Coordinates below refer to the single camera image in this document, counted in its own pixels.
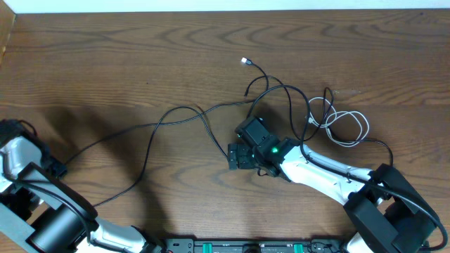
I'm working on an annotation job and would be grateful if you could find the white USB cable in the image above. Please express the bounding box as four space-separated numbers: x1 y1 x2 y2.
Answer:
307 96 371 148

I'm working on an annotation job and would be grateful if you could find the black USB cable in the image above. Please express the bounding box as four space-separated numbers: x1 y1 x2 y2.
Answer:
63 57 270 208
243 74 394 167

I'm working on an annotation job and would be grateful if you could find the black right camera cable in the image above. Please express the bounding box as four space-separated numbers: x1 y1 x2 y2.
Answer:
245 84 449 252

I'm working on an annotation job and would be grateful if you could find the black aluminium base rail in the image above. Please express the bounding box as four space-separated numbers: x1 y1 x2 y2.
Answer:
160 238 345 253

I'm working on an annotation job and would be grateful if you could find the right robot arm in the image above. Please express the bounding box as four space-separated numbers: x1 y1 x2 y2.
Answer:
228 117 440 253

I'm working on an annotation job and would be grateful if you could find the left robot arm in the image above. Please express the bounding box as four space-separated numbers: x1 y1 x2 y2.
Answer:
1 119 167 252

